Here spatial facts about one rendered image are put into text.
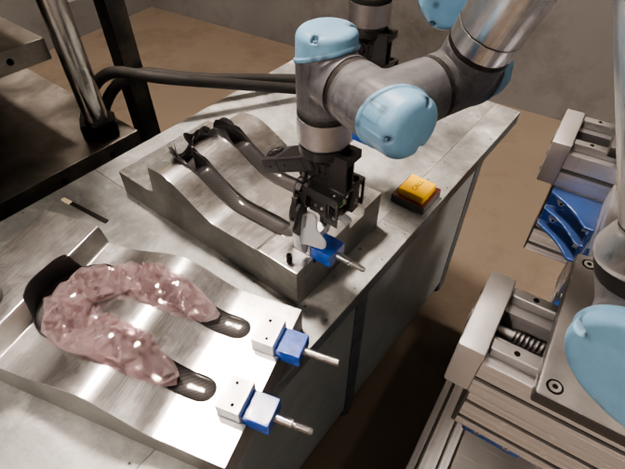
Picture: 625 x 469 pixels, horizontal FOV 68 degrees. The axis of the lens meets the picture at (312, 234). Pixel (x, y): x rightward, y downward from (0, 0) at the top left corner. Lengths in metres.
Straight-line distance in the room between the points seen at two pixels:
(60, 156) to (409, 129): 1.01
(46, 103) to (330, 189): 1.09
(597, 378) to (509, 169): 2.27
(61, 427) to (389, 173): 0.81
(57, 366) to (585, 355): 0.65
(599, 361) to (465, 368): 0.28
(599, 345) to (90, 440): 0.66
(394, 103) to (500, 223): 1.83
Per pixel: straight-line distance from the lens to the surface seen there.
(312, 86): 0.56
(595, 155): 0.99
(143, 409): 0.71
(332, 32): 0.56
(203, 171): 0.93
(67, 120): 1.47
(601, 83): 3.04
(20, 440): 0.83
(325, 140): 0.60
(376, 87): 0.50
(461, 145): 1.24
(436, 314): 1.85
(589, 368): 0.38
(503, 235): 2.22
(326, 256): 0.76
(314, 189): 0.66
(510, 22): 0.52
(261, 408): 0.67
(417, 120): 0.49
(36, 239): 0.91
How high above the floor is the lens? 1.48
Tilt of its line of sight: 46 degrees down
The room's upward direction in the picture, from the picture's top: straight up
